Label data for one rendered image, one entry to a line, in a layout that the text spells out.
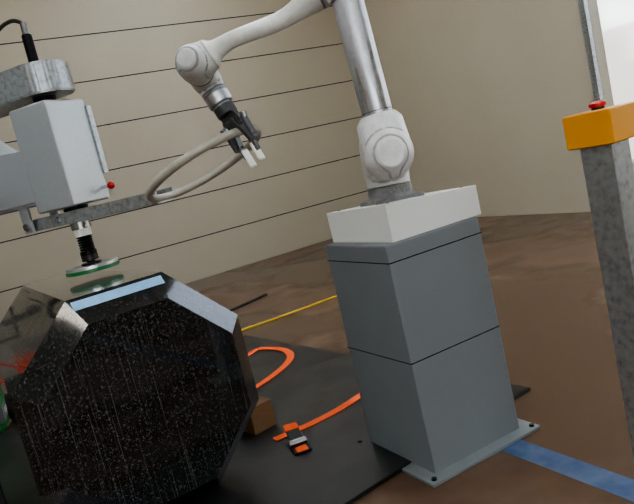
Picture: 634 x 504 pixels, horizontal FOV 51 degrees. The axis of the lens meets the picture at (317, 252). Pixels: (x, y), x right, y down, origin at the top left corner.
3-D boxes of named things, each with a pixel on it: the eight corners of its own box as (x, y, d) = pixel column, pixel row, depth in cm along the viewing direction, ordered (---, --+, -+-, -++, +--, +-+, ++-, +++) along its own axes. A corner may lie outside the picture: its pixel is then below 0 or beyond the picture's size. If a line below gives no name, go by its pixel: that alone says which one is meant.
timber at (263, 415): (277, 423, 294) (270, 398, 292) (255, 435, 286) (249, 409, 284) (240, 413, 317) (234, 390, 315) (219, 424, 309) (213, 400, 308)
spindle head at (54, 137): (11, 227, 274) (-21, 121, 267) (51, 218, 293) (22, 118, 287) (76, 212, 258) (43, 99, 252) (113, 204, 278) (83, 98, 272)
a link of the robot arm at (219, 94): (216, 96, 235) (224, 111, 235) (198, 101, 228) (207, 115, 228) (229, 82, 229) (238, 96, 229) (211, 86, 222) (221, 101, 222)
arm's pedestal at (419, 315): (450, 398, 280) (410, 215, 269) (541, 428, 236) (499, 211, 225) (353, 446, 258) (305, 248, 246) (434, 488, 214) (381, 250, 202)
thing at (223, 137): (122, 213, 233) (117, 206, 233) (198, 193, 276) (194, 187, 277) (217, 135, 211) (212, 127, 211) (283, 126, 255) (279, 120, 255)
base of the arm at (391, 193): (399, 198, 249) (397, 183, 249) (426, 194, 228) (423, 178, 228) (355, 207, 244) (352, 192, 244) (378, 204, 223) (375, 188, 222)
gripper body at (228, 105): (236, 96, 229) (250, 119, 228) (223, 110, 234) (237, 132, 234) (221, 100, 223) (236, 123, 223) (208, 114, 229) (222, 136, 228)
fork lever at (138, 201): (21, 235, 274) (17, 223, 274) (55, 226, 292) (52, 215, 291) (152, 205, 245) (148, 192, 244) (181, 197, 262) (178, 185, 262)
